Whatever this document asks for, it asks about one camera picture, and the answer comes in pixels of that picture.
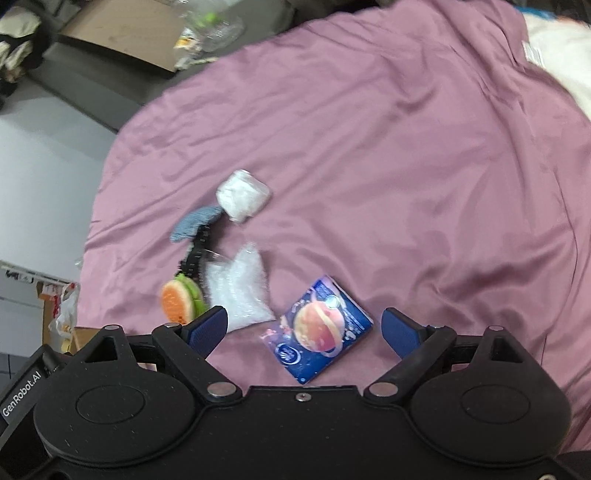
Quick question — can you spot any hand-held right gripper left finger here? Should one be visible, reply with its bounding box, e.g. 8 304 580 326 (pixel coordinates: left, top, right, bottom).
69 306 243 402

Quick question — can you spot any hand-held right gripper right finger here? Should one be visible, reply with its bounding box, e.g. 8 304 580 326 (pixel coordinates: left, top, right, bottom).
365 308 550 400

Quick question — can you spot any peach plush fruit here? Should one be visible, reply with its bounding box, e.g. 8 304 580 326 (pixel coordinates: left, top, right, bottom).
160 273 206 325

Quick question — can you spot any clear plastic bag white filling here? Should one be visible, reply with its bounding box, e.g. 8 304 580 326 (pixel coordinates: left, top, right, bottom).
203 243 276 333

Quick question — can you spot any black star-shaped plush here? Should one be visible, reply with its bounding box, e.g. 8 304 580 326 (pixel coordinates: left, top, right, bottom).
178 224 214 280

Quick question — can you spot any blue planet print packet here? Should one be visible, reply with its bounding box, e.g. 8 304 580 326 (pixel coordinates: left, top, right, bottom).
261 275 375 385

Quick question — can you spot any grey plush toy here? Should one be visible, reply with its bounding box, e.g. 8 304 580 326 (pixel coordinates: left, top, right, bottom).
170 205 225 244

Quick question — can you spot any white tissue packet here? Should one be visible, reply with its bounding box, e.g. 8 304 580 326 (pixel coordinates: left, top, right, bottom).
215 169 272 225

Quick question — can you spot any small cardboard box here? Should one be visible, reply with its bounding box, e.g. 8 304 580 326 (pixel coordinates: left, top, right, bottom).
69 327 100 354

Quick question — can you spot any white plastic bag red print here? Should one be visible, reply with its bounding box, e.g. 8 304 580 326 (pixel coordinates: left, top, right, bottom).
48 282 81 342

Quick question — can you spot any pink bed sheet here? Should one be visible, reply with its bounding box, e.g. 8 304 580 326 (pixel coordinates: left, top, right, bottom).
76 0 591 462

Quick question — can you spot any clear plastic water jug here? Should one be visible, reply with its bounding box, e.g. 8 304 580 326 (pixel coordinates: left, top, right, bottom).
173 0 245 54

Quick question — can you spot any black framed cork board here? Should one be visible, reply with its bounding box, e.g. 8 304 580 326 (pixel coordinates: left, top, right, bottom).
55 0 190 75

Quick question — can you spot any white sheet label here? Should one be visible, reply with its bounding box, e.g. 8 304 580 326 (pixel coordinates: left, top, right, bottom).
521 39 548 65

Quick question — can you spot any white pillow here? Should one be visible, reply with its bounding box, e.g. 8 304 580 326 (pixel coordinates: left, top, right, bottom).
522 9 591 121

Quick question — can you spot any black and white bundle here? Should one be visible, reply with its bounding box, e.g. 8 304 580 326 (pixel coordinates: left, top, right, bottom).
0 14 54 97

